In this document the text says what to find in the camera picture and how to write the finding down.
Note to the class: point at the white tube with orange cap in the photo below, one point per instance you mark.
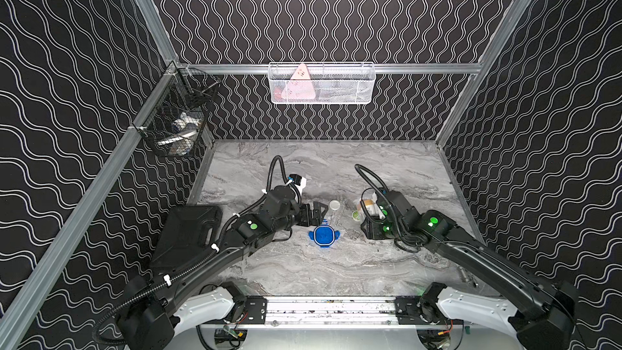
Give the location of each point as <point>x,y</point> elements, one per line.
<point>366,196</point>

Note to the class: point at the small green capped jar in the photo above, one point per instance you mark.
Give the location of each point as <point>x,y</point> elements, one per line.
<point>357,216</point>

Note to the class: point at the items in black basket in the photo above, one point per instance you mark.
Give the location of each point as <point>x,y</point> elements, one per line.
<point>185,133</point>

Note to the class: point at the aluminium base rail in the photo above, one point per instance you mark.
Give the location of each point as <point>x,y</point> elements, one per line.
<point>330,312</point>

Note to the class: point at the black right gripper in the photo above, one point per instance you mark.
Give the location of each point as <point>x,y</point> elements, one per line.
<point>369,230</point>

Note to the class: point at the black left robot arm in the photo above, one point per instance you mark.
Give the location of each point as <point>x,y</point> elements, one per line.
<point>148,318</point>

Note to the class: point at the blue container lid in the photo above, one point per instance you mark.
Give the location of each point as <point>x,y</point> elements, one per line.
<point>324,236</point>

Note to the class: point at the white wire mesh basket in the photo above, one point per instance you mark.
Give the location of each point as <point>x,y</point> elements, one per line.
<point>339,83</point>

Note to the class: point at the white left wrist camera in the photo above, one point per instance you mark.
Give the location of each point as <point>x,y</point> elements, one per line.
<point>297,181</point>

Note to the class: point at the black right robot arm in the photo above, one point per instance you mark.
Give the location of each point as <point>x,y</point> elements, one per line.
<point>539,314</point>

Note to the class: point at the pink triangular item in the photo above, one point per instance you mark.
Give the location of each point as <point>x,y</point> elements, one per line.
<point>300,86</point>

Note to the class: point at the black wire mesh basket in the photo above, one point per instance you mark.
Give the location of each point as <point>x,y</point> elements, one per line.
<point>190,91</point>

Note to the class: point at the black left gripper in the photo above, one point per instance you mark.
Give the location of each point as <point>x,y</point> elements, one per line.
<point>308,213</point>

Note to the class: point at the black case on table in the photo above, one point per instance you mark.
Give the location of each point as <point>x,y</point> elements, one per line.
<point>187,235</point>

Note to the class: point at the clear plastic toiletry container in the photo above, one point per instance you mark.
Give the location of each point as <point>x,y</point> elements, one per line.
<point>335,213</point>

